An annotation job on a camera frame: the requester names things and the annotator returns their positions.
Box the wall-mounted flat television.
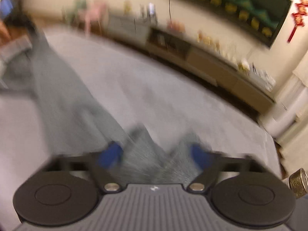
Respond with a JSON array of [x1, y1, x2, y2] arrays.
[[188, 0, 292, 48]]

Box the long grey TV cabinet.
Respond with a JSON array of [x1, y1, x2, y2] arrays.
[[106, 13, 275, 114]]

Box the gold patterned round tin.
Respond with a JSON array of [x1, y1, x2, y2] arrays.
[[289, 168, 307, 199]]

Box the red hanging knot decoration right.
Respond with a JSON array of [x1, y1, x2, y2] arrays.
[[287, 0, 307, 43]]

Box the grey knitted garment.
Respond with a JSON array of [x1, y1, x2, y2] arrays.
[[1, 35, 202, 186]]

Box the light grey bed sheet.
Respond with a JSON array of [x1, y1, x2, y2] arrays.
[[1, 27, 281, 230]]

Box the gold ornaments on cabinet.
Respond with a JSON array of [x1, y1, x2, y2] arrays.
[[197, 30, 220, 52]]

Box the pink plastic child chair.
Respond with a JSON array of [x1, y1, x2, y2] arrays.
[[84, 0, 108, 35]]

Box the white standing air conditioner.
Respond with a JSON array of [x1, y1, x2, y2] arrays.
[[258, 74, 307, 138]]

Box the white box on cabinet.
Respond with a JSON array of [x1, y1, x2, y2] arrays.
[[249, 64, 276, 92]]

